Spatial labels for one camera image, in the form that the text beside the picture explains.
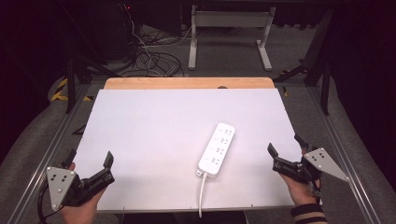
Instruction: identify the black metal stand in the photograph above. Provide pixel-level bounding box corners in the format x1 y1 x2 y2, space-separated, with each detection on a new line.
273 8 335 117
64 54 120 115

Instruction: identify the person's right hand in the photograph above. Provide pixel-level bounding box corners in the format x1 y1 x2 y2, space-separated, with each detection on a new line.
279 148 322 209

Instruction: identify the white metal table frame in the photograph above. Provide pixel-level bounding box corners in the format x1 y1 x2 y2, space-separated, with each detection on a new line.
188 4 277 72

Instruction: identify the white power strip cable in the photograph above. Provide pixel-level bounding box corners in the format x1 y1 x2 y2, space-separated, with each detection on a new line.
198 173 209 219

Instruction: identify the aluminium floor rail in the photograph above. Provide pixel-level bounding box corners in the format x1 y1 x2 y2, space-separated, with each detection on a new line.
306 86 382 224
6 83 92 224

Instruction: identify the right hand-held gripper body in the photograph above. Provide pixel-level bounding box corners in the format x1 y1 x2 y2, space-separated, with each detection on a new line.
272 147 350 185

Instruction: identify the white power strip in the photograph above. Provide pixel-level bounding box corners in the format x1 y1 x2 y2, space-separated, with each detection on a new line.
196 122 236 179

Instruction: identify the black equipment box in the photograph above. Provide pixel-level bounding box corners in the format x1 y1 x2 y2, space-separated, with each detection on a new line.
99 2 143 62

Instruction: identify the bundle of floor cables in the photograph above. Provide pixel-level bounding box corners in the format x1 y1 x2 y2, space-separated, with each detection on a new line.
129 24 192 78

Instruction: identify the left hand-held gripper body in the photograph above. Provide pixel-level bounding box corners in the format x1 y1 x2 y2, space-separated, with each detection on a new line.
45 165 116 212

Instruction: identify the yellow black hazard tape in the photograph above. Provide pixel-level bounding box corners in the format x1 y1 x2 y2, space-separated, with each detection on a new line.
50 77 94 103

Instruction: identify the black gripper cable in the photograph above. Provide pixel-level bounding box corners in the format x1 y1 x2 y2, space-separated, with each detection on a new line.
36 181 64 224

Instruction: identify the person's left hand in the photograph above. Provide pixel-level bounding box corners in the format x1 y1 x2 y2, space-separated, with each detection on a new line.
60 161 106 224

